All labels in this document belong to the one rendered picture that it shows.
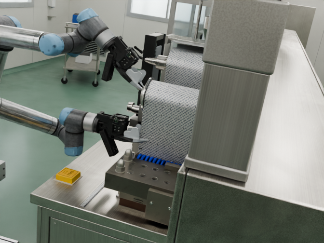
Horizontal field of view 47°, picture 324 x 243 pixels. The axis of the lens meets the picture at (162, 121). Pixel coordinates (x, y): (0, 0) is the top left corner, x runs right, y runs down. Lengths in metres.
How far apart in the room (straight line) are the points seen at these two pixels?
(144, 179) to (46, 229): 0.42
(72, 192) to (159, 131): 0.39
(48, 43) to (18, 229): 1.66
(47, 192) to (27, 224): 1.38
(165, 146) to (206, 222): 0.92
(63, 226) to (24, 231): 1.34
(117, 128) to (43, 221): 0.43
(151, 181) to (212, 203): 0.80
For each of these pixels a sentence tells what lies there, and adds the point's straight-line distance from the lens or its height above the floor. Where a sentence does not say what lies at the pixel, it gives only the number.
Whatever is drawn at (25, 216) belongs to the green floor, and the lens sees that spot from 2.88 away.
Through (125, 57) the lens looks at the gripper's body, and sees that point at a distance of 1.40.
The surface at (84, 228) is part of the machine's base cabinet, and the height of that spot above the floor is 0.82.
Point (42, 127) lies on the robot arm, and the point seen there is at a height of 1.05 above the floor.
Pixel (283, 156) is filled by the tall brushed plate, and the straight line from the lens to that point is 0.58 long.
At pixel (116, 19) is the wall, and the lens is 7.45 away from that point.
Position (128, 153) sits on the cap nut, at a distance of 1.37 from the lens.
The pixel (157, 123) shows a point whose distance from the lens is 1.38.
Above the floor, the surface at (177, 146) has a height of 1.10.
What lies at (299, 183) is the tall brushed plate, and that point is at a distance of 0.51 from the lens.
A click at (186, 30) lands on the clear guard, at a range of 2.35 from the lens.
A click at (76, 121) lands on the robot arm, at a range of 1.47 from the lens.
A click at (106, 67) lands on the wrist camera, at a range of 1.45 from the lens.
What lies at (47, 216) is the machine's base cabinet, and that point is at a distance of 1.43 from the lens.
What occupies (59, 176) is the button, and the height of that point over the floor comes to 0.92.
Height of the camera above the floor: 1.65
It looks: 20 degrees down
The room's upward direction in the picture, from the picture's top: 8 degrees clockwise
